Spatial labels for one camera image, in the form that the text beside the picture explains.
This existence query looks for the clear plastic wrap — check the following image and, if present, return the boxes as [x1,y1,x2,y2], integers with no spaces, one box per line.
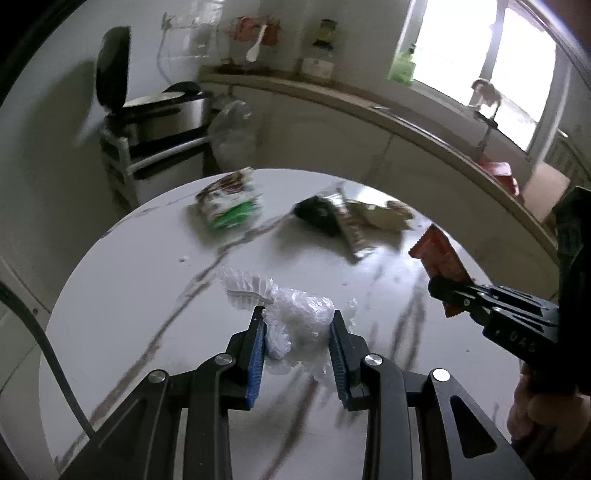
[262,285,358,365]

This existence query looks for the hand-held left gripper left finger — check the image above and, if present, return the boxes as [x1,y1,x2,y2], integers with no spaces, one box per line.
[60,305,269,480]

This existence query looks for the white shelf cart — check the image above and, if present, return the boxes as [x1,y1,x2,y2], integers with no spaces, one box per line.
[99,127,213,209]

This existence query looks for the black cable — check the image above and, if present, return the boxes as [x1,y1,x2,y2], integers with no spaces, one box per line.
[0,281,96,439]

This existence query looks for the black crumpled wrapper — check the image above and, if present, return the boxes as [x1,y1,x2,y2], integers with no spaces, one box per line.
[293,195,345,237]

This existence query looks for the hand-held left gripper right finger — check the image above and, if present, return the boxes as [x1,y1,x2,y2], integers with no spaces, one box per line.
[327,310,536,480]

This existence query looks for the red snack wrapper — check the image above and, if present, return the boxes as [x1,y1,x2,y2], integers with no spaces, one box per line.
[409,223,476,319]

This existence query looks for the white rice spoon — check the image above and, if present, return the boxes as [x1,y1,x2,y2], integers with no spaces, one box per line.
[246,25,269,64]

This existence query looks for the green bottle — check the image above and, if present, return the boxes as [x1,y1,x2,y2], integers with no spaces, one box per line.
[388,44,417,86]

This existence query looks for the person's right hand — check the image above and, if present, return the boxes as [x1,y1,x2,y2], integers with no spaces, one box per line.
[507,362,580,444]

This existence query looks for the kitchen counter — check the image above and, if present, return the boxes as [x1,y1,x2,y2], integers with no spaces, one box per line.
[198,65,561,296]

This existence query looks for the white container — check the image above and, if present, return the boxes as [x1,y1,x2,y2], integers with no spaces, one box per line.
[302,58,336,80]

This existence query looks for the white pleated paper liner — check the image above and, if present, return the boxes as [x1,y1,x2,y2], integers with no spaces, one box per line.
[216,266,276,315]

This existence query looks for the tan snack wrapper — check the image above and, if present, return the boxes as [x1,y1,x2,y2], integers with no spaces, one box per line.
[346,198,415,232]

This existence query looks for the person's right forearm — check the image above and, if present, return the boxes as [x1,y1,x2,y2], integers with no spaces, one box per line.
[510,436,568,476]

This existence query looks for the dark lidded jar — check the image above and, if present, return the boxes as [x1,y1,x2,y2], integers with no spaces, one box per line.
[314,18,336,48]

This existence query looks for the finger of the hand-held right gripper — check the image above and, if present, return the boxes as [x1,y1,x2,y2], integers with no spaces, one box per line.
[441,296,555,328]
[428,276,557,315]

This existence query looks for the red basin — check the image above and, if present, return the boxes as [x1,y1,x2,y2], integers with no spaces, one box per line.
[478,157,520,195]

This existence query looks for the green white snack packet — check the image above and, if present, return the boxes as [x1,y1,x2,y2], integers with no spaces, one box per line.
[195,169,265,232]

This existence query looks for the silver rice cooker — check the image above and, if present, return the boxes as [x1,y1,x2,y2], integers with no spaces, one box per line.
[93,25,214,145]

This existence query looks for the red wall holder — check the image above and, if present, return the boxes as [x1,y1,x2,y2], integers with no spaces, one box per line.
[231,16,280,45]

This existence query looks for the kitchen faucet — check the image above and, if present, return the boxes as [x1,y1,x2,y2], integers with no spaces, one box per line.
[471,78,502,160]

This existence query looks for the window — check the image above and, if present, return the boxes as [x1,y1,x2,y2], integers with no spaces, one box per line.
[409,0,571,153]

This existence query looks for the clear hanging plastic bag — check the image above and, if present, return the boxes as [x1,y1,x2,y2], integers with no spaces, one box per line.
[207,99,259,174]

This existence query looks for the tan cutting board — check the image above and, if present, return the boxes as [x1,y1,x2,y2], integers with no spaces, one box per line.
[522,164,570,223]

